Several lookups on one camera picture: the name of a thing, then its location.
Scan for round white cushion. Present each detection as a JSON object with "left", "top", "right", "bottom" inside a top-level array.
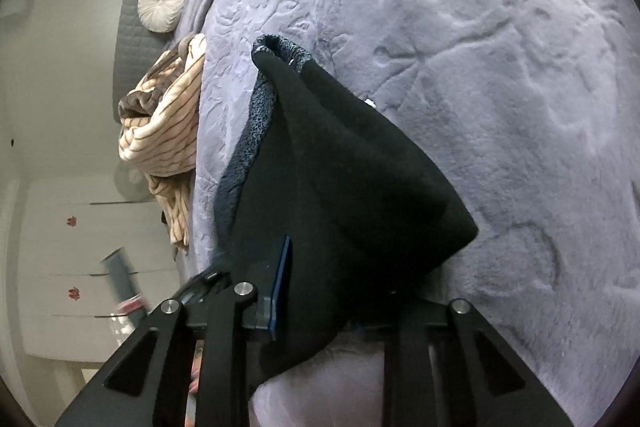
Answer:
[{"left": 137, "top": 0, "right": 186, "bottom": 34}]

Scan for beige striped blanket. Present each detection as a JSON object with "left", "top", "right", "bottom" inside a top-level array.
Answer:
[{"left": 118, "top": 34, "right": 207, "bottom": 251}]

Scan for black pants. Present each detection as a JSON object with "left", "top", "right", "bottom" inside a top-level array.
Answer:
[{"left": 214, "top": 35, "right": 478, "bottom": 384}]

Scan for lavender embossed bed blanket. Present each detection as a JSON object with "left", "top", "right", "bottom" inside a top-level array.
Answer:
[{"left": 178, "top": 0, "right": 639, "bottom": 426}]

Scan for person's left hand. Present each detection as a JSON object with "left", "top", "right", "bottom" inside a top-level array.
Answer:
[{"left": 189, "top": 340, "right": 204, "bottom": 395}]

